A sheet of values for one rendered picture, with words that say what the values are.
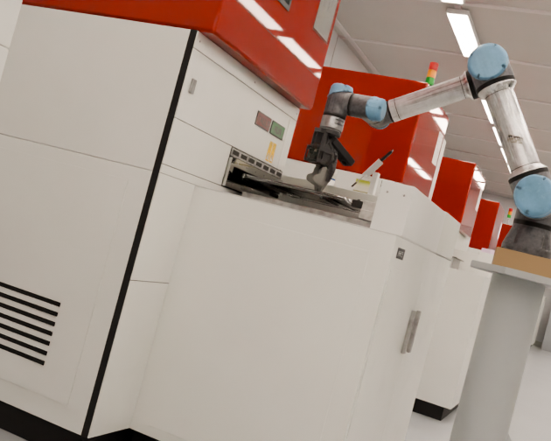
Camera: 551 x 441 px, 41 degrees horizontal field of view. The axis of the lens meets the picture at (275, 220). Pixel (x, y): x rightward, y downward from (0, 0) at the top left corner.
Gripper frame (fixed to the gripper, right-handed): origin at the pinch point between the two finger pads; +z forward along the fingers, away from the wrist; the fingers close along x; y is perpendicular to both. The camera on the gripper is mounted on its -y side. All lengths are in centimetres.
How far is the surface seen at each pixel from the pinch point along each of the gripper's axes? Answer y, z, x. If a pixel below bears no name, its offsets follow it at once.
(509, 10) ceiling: -254, -184, -170
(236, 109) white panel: 32.7, -17.2, -9.4
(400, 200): 6.5, -0.2, 44.5
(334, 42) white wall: -251, -174, -368
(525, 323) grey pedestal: -44, 24, 56
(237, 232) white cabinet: 34.3, 19.6, 12.6
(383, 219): 8.2, 5.7, 41.8
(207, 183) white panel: 37.5, 7.6, -6.3
